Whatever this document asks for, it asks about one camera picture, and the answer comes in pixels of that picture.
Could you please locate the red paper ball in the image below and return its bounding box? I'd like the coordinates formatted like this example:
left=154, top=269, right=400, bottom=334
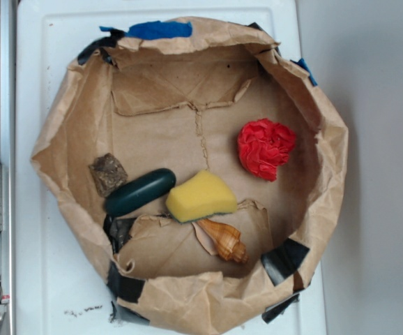
left=237, top=119, right=296, bottom=182

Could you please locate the brown paper bag tray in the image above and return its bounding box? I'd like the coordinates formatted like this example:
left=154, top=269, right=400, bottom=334
left=31, top=17, right=348, bottom=334

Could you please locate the yellow sponge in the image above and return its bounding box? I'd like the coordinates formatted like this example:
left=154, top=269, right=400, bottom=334
left=165, top=170, right=238, bottom=223

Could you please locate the dark green oval stone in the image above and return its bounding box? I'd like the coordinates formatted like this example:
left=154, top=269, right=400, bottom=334
left=104, top=168, right=176, bottom=216

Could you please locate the brown seashell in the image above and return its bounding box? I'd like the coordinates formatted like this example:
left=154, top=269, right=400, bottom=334
left=193, top=218, right=249, bottom=264

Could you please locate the brown rough block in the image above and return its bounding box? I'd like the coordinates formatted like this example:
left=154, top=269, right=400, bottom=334
left=89, top=153, right=128, bottom=198

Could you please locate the white plastic board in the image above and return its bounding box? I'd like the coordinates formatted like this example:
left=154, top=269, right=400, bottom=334
left=14, top=0, right=328, bottom=335

